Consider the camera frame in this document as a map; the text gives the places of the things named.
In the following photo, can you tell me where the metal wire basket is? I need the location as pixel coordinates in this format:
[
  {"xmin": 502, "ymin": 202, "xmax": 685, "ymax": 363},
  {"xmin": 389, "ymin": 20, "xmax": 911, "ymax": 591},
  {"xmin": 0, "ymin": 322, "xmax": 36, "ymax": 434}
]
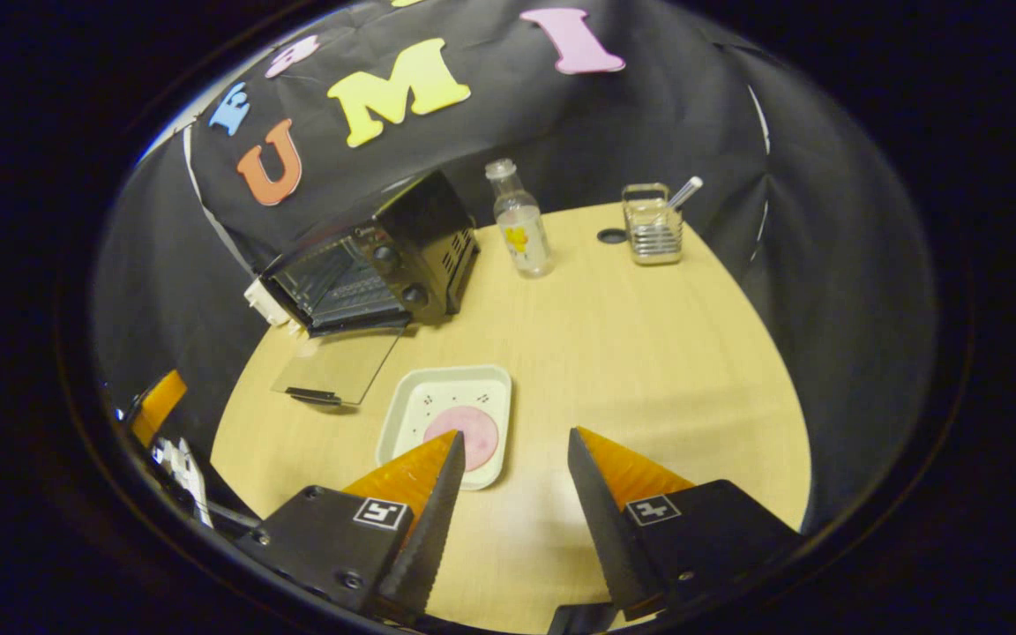
[{"xmin": 621, "ymin": 183, "xmax": 685, "ymax": 266}]

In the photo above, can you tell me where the pink ham slice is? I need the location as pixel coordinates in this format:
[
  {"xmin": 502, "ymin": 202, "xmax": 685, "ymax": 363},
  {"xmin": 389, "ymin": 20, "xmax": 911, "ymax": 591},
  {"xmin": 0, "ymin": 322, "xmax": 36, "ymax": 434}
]
[{"xmin": 422, "ymin": 406, "xmax": 500, "ymax": 473}]

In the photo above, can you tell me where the white square plate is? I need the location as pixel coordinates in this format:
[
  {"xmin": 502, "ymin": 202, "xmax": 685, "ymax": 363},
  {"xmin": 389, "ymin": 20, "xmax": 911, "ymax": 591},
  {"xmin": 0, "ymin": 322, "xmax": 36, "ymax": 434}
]
[{"xmin": 376, "ymin": 364, "xmax": 513, "ymax": 491}]

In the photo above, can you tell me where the white toaster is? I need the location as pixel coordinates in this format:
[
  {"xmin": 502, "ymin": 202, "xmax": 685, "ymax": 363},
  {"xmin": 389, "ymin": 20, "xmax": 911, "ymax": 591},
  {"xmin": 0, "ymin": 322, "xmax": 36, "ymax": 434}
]
[{"xmin": 243, "ymin": 278, "xmax": 302, "ymax": 332}]

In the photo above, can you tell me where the clear glass bottle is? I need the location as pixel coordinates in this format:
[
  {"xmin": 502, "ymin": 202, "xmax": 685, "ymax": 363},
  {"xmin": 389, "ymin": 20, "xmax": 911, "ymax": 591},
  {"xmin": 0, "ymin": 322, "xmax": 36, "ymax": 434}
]
[{"xmin": 484, "ymin": 158, "xmax": 555, "ymax": 280}]

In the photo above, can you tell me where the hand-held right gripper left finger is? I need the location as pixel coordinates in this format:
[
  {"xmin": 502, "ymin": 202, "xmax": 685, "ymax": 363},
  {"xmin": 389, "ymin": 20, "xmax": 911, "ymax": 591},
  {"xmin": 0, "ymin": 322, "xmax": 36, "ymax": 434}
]
[{"xmin": 235, "ymin": 430, "xmax": 467, "ymax": 623}]

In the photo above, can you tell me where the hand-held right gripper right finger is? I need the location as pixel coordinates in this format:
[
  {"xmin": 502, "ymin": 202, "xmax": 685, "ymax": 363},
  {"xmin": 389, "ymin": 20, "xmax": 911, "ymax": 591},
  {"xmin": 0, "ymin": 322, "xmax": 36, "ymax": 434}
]
[{"xmin": 567, "ymin": 427, "xmax": 804, "ymax": 623}]

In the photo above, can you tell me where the black electric oven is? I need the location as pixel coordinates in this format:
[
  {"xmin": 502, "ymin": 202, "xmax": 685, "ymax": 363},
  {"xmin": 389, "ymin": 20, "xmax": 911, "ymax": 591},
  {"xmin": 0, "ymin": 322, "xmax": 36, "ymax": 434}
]
[{"xmin": 270, "ymin": 169, "xmax": 481, "ymax": 408}]

